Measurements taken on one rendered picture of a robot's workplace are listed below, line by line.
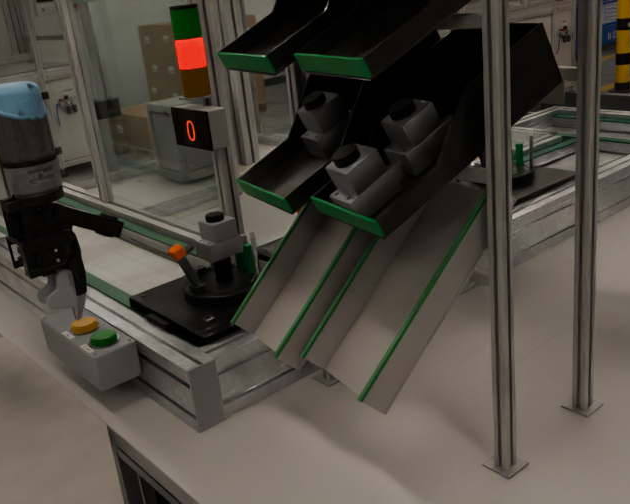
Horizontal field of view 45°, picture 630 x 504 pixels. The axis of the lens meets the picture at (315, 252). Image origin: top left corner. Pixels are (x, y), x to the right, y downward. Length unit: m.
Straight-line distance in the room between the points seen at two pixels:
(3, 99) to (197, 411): 0.50
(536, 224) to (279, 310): 0.70
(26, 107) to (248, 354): 0.46
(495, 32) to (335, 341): 0.41
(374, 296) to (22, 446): 0.56
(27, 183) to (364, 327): 0.52
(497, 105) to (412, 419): 0.47
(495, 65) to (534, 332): 0.61
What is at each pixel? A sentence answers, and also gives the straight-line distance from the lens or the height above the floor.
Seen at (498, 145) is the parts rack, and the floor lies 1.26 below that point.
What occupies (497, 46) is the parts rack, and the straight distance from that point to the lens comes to 0.78.
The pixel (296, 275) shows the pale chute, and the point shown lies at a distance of 1.03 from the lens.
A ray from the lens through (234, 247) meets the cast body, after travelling 1.22.
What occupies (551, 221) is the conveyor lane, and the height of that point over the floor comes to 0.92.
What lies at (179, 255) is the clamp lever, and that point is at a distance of 1.18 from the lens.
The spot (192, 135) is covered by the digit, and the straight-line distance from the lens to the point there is 1.39.
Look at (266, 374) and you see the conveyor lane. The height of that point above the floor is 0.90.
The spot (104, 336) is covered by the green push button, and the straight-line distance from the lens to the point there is 1.18.
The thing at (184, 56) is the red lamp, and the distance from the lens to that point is 1.37.
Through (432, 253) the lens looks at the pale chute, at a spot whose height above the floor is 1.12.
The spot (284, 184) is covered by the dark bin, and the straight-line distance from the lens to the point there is 0.94.
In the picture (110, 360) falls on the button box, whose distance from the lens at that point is 1.16.
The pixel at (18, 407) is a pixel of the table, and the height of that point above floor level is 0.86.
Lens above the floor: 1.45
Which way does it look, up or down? 21 degrees down
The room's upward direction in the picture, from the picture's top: 7 degrees counter-clockwise
